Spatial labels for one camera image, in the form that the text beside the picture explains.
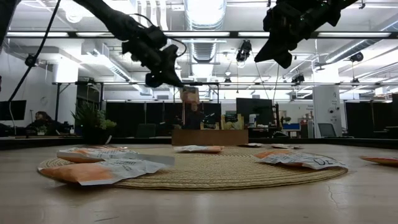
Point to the dark green office chair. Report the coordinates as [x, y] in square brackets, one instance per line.
[146, 130]

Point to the pink orange tea packet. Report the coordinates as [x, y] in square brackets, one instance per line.
[286, 146]

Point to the black beam with light strips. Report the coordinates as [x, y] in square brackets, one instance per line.
[202, 34]

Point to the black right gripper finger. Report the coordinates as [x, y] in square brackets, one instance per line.
[270, 51]

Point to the black background rig frame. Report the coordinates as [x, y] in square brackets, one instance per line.
[118, 83]

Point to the small black background robot arm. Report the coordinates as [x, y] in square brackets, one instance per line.
[66, 127]

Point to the orange black tea packet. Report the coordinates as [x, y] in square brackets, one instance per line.
[384, 160]
[252, 145]
[189, 95]

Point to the blue storage bin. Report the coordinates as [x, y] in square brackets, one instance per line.
[290, 126]

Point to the small dark computer monitor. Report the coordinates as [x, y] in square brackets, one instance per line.
[15, 109]

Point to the silver ventilation duct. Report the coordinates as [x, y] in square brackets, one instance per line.
[203, 18]

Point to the black partition panels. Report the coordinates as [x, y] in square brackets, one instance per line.
[360, 119]
[127, 118]

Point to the spiky green plant dark pot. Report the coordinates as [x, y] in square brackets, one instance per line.
[93, 119]

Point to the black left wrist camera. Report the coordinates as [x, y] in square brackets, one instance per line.
[154, 35]

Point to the black ceiling-mounted camera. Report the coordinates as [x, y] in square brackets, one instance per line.
[357, 57]
[244, 51]
[298, 78]
[31, 60]

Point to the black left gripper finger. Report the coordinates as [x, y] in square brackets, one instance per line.
[171, 74]
[166, 83]

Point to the white building column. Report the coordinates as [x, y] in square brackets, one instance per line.
[326, 105]

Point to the wooden three-compartment box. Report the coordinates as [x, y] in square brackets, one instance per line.
[192, 137]

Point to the white orange Tazo tea packet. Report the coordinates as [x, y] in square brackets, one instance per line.
[81, 156]
[77, 172]
[118, 151]
[199, 149]
[303, 160]

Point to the grey office chair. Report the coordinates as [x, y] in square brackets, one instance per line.
[326, 130]

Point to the large dark display screen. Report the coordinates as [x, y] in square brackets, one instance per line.
[253, 107]

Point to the round woven straw placemat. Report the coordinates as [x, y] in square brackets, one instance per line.
[224, 174]

